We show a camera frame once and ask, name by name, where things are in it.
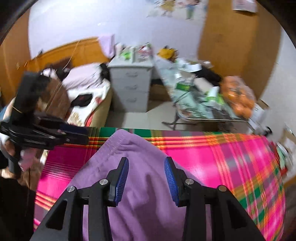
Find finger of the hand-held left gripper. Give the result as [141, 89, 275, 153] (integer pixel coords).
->
[14, 129, 90, 150]
[37, 115, 90, 138]

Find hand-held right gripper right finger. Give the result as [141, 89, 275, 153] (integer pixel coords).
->
[164, 157, 266, 241]

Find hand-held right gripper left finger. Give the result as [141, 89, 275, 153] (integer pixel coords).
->
[30, 157, 129, 241]

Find purple fleece pants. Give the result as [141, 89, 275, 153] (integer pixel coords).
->
[69, 129, 213, 241]

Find person's left hand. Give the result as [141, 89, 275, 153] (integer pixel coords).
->
[19, 148, 41, 171]

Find brown cloth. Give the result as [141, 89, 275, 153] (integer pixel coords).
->
[38, 79, 70, 121]

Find bed with floral sheet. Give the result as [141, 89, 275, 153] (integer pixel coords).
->
[35, 61, 114, 128]

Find pink plaid blanket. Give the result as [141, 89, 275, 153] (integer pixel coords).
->
[33, 127, 287, 241]

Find wooden headboard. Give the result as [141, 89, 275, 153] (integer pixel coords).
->
[25, 38, 110, 72]

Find white drawer cabinet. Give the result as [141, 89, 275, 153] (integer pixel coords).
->
[108, 57, 154, 113]

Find person's dark clothing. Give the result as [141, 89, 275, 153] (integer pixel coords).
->
[0, 176, 35, 241]

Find folding table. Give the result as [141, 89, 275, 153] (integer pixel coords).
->
[154, 56, 255, 132]

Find pale pink cloth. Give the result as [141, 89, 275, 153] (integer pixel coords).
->
[98, 34, 115, 58]

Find clutter of small packets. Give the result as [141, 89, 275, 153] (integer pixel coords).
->
[116, 43, 153, 63]

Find bag of oranges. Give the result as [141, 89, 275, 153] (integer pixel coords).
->
[220, 76, 256, 118]

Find white box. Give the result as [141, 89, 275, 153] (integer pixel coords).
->
[250, 100, 270, 130]

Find black cloth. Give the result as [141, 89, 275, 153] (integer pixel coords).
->
[198, 67, 222, 84]

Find white bowl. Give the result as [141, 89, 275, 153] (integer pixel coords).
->
[185, 62, 201, 72]

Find yellow bag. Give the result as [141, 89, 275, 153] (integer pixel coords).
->
[158, 47, 175, 59]

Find wooden wardrobe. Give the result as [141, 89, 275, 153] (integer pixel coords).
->
[198, 0, 281, 98]

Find white pink plastic bag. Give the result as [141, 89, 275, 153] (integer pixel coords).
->
[232, 0, 258, 13]

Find cartoon wall sticker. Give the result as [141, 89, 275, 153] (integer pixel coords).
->
[147, 0, 207, 20]

